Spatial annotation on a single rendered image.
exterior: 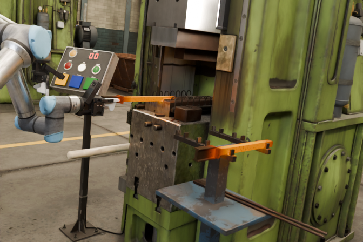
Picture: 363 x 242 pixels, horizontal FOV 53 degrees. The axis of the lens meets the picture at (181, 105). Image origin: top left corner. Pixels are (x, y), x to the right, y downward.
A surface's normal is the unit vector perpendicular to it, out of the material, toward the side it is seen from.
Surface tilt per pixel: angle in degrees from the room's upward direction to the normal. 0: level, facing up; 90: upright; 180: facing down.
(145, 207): 90
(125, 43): 90
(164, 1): 90
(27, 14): 90
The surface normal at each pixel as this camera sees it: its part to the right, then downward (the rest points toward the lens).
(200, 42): 0.69, 0.19
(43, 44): 0.97, 0.06
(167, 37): -0.72, 0.04
